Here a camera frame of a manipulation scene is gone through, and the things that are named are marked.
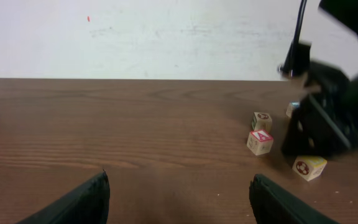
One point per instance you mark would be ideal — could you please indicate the yellow top wooden block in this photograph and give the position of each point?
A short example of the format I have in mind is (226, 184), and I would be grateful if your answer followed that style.
(309, 167)

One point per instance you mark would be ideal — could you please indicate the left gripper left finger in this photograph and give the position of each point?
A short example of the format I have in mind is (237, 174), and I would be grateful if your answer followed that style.
(88, 203)

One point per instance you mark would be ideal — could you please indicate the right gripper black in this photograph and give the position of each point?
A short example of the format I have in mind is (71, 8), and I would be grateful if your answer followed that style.
(325, 123)

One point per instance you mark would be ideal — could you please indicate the soccer ball picture block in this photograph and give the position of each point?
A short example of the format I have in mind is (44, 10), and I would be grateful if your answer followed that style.
(261, 121)

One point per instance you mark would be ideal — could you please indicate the blue top wooden block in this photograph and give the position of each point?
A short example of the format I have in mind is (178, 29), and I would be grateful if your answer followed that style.
(291, 107)

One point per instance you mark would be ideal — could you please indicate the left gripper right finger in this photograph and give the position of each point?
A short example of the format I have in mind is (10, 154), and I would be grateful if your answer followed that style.
(273, 204)

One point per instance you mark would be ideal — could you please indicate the red letter A block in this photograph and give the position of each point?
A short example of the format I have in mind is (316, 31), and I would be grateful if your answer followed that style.
(259, 142)

